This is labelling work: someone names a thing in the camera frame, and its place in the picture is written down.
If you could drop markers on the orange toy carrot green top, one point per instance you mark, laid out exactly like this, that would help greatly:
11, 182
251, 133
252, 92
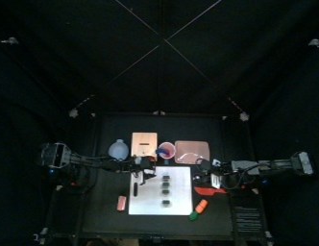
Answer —
201, 206

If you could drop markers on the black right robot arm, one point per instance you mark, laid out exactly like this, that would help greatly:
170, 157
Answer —
269, 165

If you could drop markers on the red plastic cup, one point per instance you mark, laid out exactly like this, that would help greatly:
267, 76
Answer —
168, 150

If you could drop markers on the grey vertical frame pole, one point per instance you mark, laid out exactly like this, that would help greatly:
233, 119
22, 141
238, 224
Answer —
160, 64

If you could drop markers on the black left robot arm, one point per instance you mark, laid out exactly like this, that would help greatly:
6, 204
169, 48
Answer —
81, 158

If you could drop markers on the wooden box with red drawer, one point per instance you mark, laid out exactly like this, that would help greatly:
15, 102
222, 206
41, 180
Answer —
143, 141

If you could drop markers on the brown wooden plate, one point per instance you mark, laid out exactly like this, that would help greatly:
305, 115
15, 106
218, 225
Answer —
192, 150

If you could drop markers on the blue tape strip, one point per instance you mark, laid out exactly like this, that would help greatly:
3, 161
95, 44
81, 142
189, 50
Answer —
166, 161

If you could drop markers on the pink toy block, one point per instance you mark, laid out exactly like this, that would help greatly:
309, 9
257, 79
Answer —
121, 203

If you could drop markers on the dark nori sushi roll piece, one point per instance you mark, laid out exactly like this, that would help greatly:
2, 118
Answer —
165, 202
165, 191
165, 184
165, 177

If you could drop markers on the blue tool in cup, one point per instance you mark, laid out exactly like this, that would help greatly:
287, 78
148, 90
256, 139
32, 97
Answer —
161, 151

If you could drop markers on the white cutting board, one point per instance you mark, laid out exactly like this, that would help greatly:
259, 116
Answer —
178, 198

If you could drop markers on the metal frame corner bracket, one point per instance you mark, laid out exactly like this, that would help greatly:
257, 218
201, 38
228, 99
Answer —
73, 112
12, 41
244, 116
313, 42

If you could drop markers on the white printed label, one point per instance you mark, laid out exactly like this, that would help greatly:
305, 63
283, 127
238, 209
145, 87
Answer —
248, 219

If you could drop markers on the pale grey bowl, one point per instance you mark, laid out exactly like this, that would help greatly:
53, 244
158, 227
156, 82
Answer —
118, 150

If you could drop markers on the red toy knife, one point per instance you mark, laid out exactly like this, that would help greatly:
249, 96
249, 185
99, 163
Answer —
206, 191

